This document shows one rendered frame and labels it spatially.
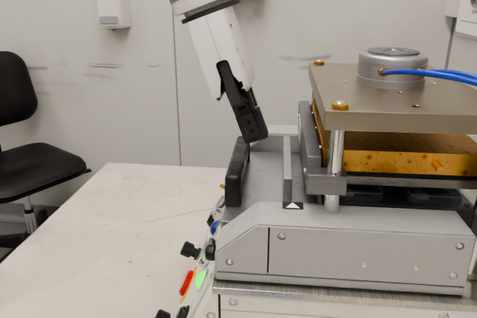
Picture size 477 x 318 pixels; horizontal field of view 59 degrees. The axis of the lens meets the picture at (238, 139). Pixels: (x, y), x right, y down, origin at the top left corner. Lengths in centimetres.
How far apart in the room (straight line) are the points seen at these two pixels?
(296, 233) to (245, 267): 7
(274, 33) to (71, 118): 109
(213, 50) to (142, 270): 45
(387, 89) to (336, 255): 19
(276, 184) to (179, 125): 153
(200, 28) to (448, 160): 30
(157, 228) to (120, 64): 130
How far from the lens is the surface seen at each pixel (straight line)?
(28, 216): 219
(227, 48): 48
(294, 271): 45
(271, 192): 55
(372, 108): 42
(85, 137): 228
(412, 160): 47
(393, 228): 44
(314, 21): 191
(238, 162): 53
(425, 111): 43
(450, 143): 51
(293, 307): 47
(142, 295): 74
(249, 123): 54
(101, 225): 95
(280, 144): 68
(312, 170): 44
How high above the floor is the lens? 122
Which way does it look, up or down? 20 degrees down
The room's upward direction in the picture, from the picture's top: straight up
